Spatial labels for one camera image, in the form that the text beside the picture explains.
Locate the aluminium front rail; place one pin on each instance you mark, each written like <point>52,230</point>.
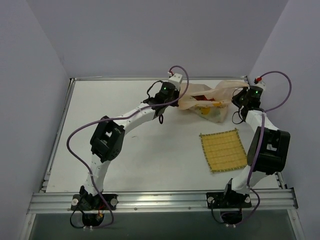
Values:
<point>161,201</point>

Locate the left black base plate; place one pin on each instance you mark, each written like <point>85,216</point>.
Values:
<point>87,202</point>

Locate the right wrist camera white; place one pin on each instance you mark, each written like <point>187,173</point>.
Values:
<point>258,82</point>

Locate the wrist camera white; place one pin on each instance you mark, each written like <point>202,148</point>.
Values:
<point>258,82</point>
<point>175,79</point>

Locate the yellow woven bamboo mat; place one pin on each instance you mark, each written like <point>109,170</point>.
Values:
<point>223,151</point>

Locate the red fake fruit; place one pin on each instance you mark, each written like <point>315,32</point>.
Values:
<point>203,98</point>

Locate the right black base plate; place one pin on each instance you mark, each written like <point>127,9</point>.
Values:
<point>220,200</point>

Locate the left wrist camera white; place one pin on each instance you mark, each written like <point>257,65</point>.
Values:
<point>175,79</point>

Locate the translucent plastic bag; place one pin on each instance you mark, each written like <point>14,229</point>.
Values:
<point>214,111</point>

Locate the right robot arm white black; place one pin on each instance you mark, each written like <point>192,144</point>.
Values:
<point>268,150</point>

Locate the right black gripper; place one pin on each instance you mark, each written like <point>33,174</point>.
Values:
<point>240,98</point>

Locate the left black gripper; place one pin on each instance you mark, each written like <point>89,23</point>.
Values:
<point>175,94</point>

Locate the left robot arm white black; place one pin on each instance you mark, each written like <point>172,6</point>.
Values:
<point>107,139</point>

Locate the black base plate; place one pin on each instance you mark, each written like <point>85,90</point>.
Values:
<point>87,202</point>
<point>220,200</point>

